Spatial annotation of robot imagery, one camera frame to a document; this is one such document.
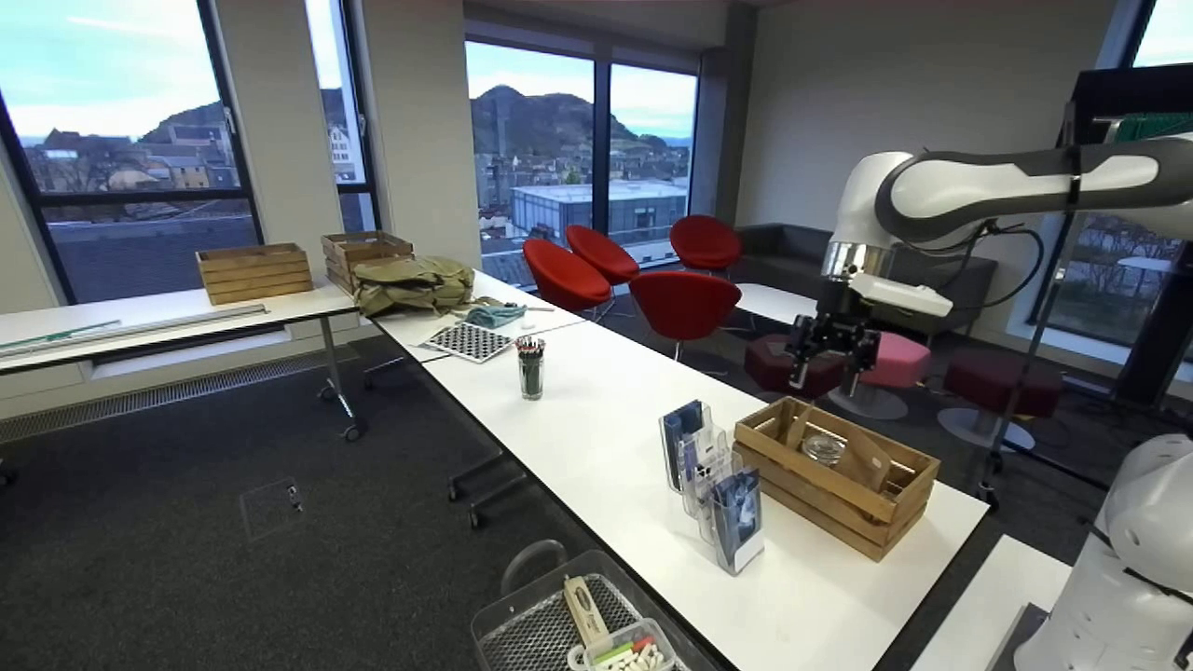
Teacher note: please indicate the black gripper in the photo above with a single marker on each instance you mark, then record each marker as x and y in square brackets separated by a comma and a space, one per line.
[836, 325]

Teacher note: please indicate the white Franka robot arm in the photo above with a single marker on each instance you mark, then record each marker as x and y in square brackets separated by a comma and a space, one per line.
[995, 188]

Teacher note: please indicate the black tripod stand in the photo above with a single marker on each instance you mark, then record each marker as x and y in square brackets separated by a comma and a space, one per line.
[1042, 322]

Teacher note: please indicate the dark red stool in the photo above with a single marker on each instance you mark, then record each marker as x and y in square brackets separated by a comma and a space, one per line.
[1001, 391]
[771, 367]

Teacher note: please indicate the pink stool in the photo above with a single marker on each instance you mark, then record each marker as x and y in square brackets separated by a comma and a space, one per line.
[898, 359]

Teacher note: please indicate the plain brown paper bag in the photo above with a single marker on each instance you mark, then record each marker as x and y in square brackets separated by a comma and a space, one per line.
[785, 424]

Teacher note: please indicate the white low table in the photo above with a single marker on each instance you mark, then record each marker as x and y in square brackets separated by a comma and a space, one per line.
[777, 305]

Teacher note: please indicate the clear round jar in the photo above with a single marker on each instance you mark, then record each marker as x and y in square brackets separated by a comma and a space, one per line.
[821, 446]

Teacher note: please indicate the brown paper bag with label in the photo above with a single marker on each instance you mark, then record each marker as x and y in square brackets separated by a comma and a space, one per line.
[879, 468]

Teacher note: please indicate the dark sofa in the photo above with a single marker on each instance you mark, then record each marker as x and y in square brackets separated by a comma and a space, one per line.
[785, 245]

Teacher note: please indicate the wooden slat crate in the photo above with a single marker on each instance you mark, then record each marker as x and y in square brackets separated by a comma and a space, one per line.
[834, 504]

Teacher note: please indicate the blue standing box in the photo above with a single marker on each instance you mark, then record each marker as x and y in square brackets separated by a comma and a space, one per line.
[683, 443]

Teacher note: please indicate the blue white box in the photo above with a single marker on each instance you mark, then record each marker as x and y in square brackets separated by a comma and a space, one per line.
[736, 515]

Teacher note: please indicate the dark cup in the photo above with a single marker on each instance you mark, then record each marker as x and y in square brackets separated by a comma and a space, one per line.
[531, 367]

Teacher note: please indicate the teal flat item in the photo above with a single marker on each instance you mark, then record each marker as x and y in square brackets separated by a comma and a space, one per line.
[495, 315]

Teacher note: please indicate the beige stick item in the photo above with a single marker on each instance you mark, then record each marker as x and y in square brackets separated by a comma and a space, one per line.
[585, 608]

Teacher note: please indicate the white patterned box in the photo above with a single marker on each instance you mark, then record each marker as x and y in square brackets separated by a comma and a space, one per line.
[627, 651]

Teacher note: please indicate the checkered pad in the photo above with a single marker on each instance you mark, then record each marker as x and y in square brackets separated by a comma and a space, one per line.
[472, 342]

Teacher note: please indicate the green ribbed panel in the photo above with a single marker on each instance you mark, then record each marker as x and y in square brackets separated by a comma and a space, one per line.
[1158, 128]

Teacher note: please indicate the olive green bag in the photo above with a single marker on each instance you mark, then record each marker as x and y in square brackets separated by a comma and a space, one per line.
[412, 285]

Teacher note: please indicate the light wooden crate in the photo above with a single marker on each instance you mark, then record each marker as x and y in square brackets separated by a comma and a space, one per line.
[255, 269]

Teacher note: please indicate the white folding table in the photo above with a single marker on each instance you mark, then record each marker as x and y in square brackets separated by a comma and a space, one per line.
[162, 322]

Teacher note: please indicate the black panel frame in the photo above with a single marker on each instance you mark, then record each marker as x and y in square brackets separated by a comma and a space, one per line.
[1123, 94]

